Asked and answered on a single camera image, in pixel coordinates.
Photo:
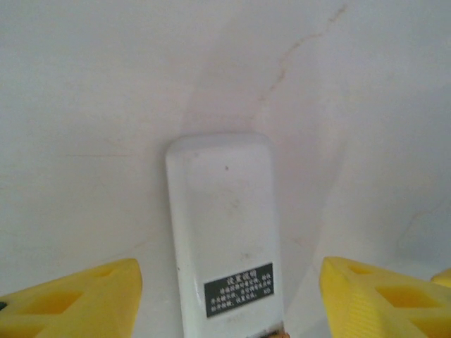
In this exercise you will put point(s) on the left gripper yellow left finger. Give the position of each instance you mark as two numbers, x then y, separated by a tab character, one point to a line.
88	317

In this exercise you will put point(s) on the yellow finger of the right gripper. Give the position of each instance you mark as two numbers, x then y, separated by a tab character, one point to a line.
444	278

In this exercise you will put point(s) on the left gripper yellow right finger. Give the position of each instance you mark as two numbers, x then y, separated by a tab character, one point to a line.
359	317

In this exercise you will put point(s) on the white remote control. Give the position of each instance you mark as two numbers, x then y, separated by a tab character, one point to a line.
222	211

